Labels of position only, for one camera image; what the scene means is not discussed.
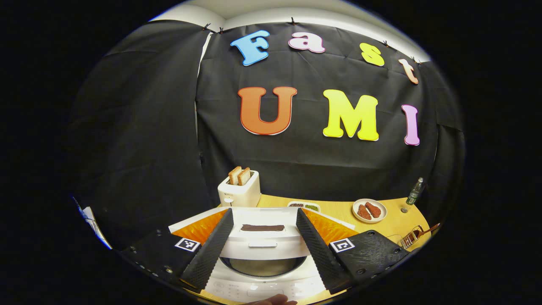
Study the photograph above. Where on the white round plate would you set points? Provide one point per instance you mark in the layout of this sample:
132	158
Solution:
381	216

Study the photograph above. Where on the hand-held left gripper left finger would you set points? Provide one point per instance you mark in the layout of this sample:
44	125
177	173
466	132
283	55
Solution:
211	252

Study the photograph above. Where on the brown meat piece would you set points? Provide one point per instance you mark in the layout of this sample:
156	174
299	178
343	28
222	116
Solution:
364	212
373	209

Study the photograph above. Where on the toast slice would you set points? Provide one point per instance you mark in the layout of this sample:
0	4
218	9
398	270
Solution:
244	176
234	175

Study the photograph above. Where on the white rice cooker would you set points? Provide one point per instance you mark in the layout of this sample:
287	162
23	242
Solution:
262	245

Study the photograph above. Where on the clear plastic water bottle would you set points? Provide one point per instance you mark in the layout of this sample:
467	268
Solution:
415	192

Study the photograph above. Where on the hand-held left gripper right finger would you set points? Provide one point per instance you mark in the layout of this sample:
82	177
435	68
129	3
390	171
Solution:
317	252

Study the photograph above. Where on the brown wooden spoon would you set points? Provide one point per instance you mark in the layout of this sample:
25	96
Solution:
427	231

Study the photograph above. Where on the white divided condiment dish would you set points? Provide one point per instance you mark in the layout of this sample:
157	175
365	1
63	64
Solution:
303	207

